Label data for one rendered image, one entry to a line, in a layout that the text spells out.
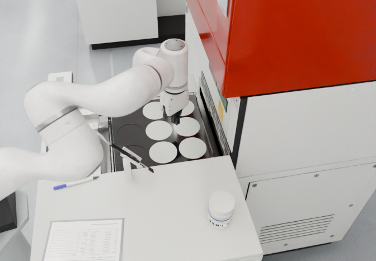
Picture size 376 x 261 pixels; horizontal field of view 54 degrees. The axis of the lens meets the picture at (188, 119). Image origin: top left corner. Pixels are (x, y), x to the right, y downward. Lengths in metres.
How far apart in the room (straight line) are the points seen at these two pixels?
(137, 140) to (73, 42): 2.29
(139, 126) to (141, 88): 0.63
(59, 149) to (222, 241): 0.52
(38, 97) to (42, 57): 2.63
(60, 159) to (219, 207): 0.44
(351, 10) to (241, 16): 0.28
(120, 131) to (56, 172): 0.62
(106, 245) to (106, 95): 0.46
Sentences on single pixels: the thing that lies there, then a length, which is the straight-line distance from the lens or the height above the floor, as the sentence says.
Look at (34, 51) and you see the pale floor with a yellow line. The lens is 3.57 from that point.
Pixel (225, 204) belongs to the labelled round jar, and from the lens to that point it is 1.04.
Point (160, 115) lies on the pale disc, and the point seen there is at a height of 0.90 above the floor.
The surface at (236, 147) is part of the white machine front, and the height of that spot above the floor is 1.00.
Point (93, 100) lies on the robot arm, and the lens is 0.80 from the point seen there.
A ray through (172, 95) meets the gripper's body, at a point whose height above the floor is 1.13.
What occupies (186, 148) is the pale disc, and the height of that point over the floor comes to 0.90.
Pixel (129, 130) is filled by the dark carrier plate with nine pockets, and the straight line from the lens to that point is 1.42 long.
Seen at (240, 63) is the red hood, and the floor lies 1.35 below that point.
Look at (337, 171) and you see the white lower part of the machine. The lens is 1.58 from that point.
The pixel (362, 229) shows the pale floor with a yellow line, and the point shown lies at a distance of 2.42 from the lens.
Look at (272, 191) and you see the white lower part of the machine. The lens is 1.53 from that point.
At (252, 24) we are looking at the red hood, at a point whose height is 1.46.
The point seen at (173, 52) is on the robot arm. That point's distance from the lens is 1.11.
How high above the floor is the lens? 1.94
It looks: 46 degrees down
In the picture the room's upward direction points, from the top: 1 degrees clockwise
